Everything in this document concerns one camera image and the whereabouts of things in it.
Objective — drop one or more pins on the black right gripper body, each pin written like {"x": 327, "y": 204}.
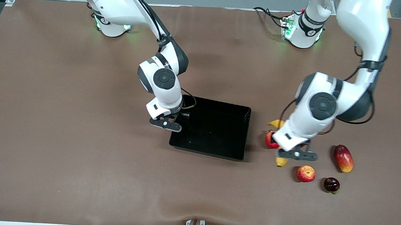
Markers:
{"x": 178, "y": 115}

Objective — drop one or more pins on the red yellow apple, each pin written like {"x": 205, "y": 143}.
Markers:
{"x": 306, "y": 174}

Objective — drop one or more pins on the yellow banana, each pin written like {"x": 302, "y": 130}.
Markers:
{"x": 276, "y": 124}

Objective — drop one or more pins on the black plastic box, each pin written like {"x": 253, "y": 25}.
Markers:
{"x": 213, "y": 134}

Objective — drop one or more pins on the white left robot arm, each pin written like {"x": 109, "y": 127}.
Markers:
{"x": 322, "y": 107}

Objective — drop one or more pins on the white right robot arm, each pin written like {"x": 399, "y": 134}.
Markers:
{"x": 116, "y": 0}

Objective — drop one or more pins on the red pomegranate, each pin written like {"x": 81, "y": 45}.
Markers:
{"x": 269, "y": 140}

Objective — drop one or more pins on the red yellow mango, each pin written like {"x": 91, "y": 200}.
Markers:
{"x": 343, "y": 158}

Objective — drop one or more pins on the dark purple mangosteen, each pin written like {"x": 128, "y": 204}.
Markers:
{"x": 331, "y": 184}

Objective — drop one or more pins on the brown table mat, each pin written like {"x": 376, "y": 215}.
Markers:
{"x": 77, "y": 153}

